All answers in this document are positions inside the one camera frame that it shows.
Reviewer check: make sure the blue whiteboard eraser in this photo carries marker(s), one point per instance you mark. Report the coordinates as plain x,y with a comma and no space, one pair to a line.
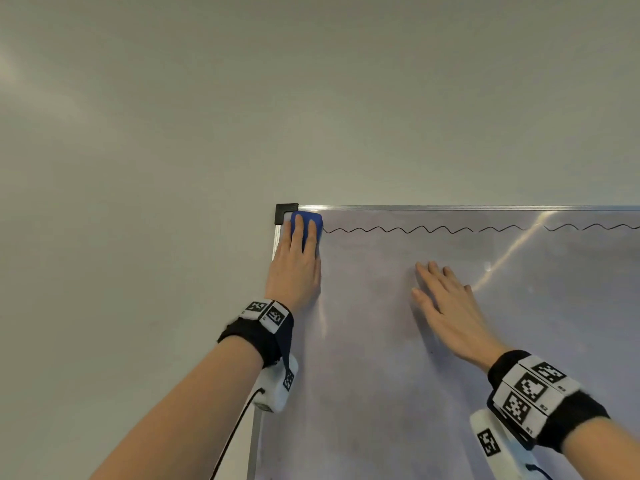
311,224

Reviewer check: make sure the person's left forearm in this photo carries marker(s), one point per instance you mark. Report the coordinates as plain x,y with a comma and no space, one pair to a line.
175,419

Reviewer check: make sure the white wrist camera unit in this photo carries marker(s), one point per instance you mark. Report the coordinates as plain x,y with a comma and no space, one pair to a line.
500,449
277,387

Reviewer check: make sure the person's left hand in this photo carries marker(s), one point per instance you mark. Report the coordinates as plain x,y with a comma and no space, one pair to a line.
295,274

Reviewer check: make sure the white whiteboard with wavy lines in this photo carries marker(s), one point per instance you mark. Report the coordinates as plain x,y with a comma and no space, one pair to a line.
450,344

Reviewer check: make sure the person's right hand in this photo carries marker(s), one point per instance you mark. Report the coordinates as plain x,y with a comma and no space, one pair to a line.
452,314

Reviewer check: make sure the black wristband with marker tags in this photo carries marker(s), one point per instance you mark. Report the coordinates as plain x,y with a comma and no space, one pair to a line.
260,332
545,399

